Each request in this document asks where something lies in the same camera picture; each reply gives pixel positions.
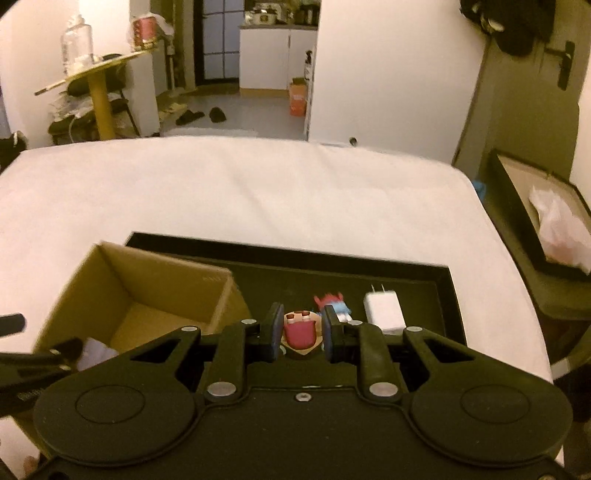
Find black door handle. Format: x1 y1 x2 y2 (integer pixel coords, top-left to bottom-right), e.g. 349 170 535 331
544 40 576 91

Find white kitchen cabinet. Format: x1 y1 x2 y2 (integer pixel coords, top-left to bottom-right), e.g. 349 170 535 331
239 25 318 92

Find black slipper left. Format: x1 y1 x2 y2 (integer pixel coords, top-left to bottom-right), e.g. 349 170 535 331
175 110 205 126

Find white power adapter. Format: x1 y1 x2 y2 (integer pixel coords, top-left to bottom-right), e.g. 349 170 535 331
363 289 407 335

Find black tray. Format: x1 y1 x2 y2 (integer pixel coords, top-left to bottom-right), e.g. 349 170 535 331
124 231 467 388

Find round yellow side table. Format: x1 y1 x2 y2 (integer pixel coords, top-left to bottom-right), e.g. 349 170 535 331
34 48 154 141

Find white crumpled plastic bag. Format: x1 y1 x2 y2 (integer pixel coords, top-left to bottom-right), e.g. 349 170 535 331
529 187 590 275

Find black slipper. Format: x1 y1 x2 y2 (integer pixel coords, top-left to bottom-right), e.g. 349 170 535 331
175 110 205 126
208 107 228 124

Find dark clothes on hook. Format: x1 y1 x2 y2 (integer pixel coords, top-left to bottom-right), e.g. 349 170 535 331
460 0 556 57

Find orange cardboard box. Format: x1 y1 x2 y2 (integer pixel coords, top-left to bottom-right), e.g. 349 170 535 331
288 77 308 117

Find blue white small figurine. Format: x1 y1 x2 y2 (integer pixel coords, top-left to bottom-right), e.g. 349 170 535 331
314 292 353 325

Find black slipper right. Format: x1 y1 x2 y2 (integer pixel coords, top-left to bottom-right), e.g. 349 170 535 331
208 107 228 124

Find purple grey block toy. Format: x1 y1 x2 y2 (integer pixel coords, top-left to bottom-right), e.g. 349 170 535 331
76 338 119 371

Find clear water jug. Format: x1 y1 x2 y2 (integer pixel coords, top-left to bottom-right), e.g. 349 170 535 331
61 14 94 77

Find brown cardboard box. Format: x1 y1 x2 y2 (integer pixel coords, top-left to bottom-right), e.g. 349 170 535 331
33 242 252 353

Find pile of clothes and papers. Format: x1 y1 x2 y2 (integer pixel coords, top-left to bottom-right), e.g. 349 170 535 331
48 64 139 145

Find black open storage case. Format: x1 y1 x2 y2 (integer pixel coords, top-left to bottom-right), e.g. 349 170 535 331
487 150 590 282

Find red snack container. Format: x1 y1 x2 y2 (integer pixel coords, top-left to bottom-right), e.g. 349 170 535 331
131 15 158 51

